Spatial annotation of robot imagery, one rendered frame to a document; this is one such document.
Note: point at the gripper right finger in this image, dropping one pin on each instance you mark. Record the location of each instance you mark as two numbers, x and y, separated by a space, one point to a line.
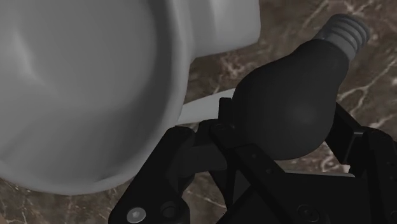
369 149

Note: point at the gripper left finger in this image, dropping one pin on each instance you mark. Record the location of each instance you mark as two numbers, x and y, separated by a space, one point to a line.
155 173

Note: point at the black light bulb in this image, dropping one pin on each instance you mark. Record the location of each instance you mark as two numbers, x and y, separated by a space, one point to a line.
288 99

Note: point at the white toilet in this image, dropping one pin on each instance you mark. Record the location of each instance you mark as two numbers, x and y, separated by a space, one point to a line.
77 93

